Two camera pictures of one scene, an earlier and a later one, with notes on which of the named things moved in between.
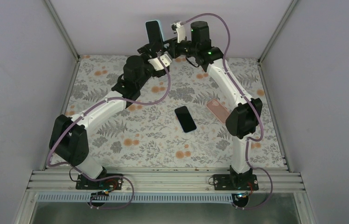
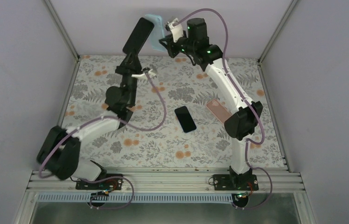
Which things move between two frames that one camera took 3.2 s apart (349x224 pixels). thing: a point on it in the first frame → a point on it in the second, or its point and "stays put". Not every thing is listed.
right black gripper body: [193, 47] stays put
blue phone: [185, 119] stays put
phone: [154, 32] → [139, 36]
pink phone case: [219, 111] stays put
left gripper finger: [150, 49] → [131, 64]
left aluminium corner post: [66, 37] stays put
